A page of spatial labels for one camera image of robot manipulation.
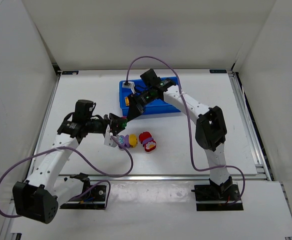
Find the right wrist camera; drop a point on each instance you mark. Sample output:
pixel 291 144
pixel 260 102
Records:
pixel 129 85

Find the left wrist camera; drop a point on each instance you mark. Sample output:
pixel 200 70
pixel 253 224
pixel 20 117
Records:
pixel 108 141

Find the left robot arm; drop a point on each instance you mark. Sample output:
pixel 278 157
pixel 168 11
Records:
pixel 39 196

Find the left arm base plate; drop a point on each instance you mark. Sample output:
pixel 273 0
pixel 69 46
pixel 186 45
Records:
pixel 93 197

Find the red green curved lego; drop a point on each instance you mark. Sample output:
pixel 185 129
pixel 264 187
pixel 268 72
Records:
pixel 122 122

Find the purple paw lego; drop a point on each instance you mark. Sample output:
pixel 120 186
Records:
pixel 121 140

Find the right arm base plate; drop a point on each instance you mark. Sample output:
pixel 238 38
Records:
pixel 208 200

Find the red flower lego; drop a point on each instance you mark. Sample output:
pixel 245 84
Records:
pixel 150 146

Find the yellow rounded lego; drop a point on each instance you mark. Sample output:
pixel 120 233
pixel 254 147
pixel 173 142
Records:
pixel 133 140

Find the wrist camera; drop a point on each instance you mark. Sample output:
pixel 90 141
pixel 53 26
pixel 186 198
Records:
pixel 129 85
pixel 108 141

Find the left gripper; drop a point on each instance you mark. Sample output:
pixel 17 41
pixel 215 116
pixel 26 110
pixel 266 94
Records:
pixel 113 122

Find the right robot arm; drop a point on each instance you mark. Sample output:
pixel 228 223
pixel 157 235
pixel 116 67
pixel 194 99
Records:
pixel 210 133

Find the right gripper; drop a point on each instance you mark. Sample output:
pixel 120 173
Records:
pixel 138 105

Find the purple flower lego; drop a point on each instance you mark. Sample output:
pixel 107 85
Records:
pixel 126 141

